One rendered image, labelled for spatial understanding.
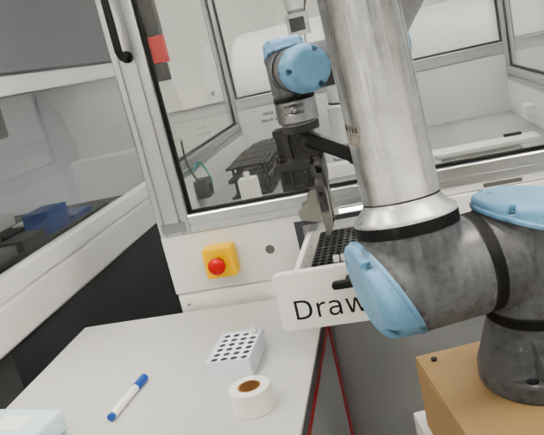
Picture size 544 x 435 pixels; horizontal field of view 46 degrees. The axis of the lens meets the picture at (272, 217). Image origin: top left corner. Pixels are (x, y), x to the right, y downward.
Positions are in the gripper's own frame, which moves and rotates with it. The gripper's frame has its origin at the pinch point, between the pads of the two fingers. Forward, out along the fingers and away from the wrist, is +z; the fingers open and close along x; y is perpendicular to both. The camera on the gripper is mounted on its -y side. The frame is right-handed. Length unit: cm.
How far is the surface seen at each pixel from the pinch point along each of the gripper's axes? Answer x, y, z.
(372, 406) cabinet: -23, 2, 54
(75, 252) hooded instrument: -42, 77, 7
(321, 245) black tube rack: -11.7, 4.6, 7.4
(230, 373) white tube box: 15.1, 21.7, 20.1
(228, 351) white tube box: 10.9, 22.7, 17.8
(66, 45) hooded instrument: -72, 77, -49
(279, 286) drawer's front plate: 10.8, 10.2, 6.5
